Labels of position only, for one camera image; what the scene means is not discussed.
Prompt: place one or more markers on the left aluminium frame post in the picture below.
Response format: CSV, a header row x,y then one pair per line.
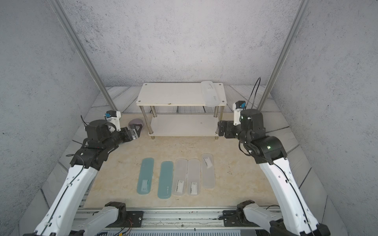
x,y
67,26

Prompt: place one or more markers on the left green pencil case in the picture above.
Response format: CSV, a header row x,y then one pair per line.
x,y
145,176

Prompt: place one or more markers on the white two-tier shelf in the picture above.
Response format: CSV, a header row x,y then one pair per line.
x,y
167,95

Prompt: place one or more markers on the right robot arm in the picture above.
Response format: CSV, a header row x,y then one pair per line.
x,y
270,155

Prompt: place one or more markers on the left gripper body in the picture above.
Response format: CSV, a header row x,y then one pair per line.
x,y
124,136

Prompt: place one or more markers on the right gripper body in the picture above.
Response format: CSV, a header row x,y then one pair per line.
x,y
232,131

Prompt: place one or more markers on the purple bowl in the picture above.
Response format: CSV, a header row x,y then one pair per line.
x,y
136,121

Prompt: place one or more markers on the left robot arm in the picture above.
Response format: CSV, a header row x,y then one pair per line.
x,y
103,137

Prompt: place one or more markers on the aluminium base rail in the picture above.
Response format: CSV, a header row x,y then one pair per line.
x,y
183,219

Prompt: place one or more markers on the green pencil case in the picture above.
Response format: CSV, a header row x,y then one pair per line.
x,y
145,176
165,180

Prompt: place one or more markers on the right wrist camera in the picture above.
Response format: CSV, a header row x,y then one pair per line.
x,y
237,108

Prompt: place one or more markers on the aluminium frame post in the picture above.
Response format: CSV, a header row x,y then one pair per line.
x,y
67,26
303,7

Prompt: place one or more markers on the right aluminium frame post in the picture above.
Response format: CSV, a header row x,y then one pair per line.
x,y
303,7

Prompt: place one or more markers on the right green pencil case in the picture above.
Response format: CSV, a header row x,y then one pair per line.
x,y
165,180

